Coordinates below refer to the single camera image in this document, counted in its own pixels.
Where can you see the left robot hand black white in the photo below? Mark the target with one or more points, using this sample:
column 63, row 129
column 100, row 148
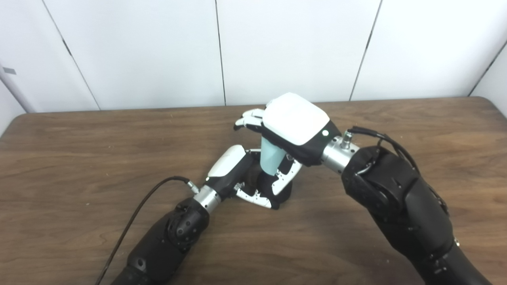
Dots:
column 227, row 164

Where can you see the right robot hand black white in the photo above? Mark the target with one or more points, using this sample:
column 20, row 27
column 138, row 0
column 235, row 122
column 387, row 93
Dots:
column 295, row 118

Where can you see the black funnel-shaped nozzle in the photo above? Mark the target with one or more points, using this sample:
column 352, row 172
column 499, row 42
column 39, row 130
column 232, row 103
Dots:
column 263, row 186

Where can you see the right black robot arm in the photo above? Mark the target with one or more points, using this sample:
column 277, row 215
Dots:
column 404, row 206

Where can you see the black wall panel hinge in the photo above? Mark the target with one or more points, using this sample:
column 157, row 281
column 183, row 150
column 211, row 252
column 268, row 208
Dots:
column 66, row 46

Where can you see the small gray wall tag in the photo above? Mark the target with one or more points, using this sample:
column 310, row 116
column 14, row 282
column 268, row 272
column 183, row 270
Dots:
column 9, row 71

